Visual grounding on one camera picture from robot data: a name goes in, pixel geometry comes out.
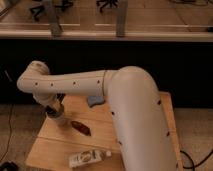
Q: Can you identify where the metal window post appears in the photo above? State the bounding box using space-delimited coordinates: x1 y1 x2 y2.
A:
43 0 62 37
116 0 128 37

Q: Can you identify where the dark brown oval object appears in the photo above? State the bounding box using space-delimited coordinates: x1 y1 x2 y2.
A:
71 121 91 136

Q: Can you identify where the left metal window post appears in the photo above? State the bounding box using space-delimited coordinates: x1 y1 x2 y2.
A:
43 0 62 37

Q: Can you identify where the left black office chair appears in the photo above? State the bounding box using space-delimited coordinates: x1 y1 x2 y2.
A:
29 0 73 21

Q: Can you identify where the white plastic bottle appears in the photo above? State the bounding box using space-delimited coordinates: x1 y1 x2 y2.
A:
69 149 112 168

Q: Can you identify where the black office chair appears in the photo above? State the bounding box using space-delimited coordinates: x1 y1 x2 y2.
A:
96 0 118 13
29 0 73 21

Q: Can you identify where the right metal window post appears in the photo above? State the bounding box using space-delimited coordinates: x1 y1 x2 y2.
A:
116 0 128 37

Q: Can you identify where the black cable left floor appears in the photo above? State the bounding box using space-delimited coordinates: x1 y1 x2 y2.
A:
0 103 16 164

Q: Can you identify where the right black office chair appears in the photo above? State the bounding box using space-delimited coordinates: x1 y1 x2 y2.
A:
96 0 118 13

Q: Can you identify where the blue eraser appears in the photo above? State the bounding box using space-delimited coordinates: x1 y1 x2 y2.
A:
87 96 105 108

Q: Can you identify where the black cable on floor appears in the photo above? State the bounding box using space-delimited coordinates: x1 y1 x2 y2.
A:
179 148 213 170

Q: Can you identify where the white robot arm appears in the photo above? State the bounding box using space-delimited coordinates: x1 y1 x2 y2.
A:
17 61 177 171

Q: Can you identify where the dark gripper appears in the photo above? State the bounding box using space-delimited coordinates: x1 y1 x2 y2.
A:
45 94 65 117

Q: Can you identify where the beige ceramic cup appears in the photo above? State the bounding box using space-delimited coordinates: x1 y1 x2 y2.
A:
54 114 68 126

